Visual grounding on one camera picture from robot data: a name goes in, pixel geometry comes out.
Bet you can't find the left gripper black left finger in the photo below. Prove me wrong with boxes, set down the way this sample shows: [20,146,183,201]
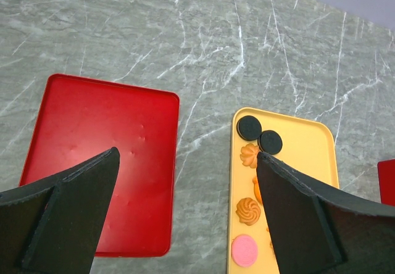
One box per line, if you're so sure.
[1,147,120,273]

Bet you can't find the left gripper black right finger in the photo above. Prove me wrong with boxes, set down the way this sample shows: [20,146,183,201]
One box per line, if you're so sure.
[257,152,394,273]

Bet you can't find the large orange fish cookie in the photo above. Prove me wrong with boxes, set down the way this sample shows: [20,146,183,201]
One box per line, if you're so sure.
[252,176,263,205]

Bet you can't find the red cookie box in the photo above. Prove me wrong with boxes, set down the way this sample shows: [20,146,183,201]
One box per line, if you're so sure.
[377,159,395,206]

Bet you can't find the pink sandwich cookie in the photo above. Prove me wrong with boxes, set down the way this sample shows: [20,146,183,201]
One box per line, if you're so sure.
[231,235,258,267]

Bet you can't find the yellow cookie tray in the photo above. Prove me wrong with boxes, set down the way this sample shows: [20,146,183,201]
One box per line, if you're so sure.
[227,107,339,273]

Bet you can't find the black sandwich cookie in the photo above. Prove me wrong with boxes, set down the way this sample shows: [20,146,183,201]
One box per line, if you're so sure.
[257,130,283,155]
[236,115,262,141]

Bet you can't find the small flower butter cookie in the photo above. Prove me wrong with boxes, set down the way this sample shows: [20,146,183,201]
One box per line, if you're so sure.
[239,143,260,168]

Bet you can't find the red box lid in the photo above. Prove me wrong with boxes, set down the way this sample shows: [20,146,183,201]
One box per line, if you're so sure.
[19,73,180,257]

